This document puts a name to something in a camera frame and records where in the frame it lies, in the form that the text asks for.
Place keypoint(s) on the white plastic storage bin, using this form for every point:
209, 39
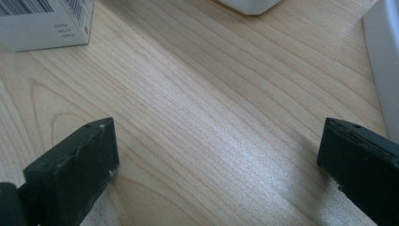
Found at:
249, 6

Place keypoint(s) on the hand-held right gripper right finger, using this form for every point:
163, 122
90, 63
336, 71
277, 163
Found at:
363, 163

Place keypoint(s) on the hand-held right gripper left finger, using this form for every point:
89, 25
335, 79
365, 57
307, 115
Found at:
72, 175

